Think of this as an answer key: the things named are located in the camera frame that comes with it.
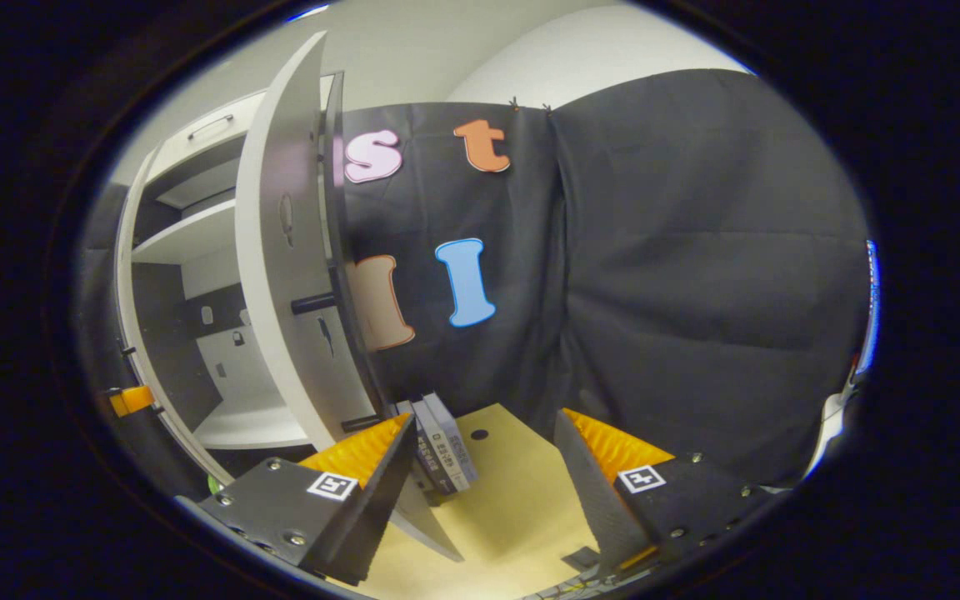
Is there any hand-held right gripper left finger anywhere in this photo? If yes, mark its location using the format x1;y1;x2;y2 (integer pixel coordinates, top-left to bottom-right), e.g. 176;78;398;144
195;413;417;586

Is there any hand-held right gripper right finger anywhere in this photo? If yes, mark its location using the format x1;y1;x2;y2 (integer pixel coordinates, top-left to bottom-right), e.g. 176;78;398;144
552;408;774;578

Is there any white double-door shoe cabinet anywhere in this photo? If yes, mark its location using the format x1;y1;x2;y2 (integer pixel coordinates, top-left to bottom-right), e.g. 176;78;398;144
113;71;389;458

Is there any white cabinet shelf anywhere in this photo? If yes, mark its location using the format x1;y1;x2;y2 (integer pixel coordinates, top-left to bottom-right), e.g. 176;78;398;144
132;198;239;266
192;392;314;451

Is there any white cabinet drawer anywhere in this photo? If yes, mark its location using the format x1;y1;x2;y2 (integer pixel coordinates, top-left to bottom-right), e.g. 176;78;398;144
147;87;268;188

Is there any dark grey book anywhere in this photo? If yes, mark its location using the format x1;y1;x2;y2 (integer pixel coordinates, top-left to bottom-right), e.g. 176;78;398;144
397;402;448;507

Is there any black backdrop cloth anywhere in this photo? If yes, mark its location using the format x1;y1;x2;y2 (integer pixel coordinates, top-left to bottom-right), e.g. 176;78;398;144
334;68;873;488

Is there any black drawer handle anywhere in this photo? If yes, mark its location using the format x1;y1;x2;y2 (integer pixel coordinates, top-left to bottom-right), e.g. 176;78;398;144
187;114;235;141

